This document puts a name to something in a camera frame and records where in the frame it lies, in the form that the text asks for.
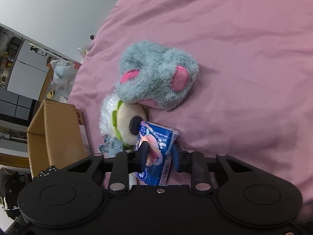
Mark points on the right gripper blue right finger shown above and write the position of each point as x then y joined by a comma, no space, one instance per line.
178,158

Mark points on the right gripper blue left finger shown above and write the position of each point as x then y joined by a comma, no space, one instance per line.
142,155

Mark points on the blue tissue pack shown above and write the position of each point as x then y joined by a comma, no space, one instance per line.
160,140

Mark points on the blue grey patterned sock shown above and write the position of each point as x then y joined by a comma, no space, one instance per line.
111,147

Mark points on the burger plush toy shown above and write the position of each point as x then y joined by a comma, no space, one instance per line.
126,119

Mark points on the clear bag white stuffing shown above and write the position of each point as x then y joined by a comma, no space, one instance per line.
108,105

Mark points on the grey fluffy plush slipper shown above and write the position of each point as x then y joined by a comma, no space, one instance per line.
156,76

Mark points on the brown cardboard box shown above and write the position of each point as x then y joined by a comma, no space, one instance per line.
56,137

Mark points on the yellow slipper near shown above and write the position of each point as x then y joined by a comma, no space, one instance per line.
50,95

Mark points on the large white plastic bag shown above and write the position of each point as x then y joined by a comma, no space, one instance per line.
64,74

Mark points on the small clear plastic bag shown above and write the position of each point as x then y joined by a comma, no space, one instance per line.
83,50

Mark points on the white floor cabinet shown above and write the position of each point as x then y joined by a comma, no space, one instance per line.
28,73

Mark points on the black spray bottle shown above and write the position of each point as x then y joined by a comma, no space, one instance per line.
38,51

